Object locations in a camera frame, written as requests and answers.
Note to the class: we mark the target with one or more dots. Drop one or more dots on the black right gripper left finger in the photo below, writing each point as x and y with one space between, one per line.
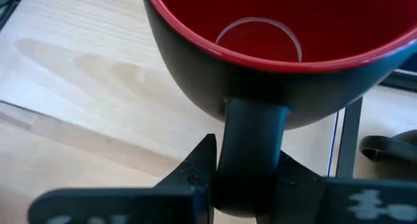
130 206

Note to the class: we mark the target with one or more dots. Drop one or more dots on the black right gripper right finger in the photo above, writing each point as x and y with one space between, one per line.
325 204

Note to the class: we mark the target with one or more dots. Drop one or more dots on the black mug green interior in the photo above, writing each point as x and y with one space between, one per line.
386 145

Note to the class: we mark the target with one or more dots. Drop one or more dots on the black mug red interior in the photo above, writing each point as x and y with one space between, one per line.
195 71

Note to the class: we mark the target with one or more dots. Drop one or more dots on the black aluminium table frame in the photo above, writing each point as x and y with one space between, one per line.
400 81

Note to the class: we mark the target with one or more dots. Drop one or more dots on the wooden shelf riser black frame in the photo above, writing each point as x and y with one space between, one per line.
81 54

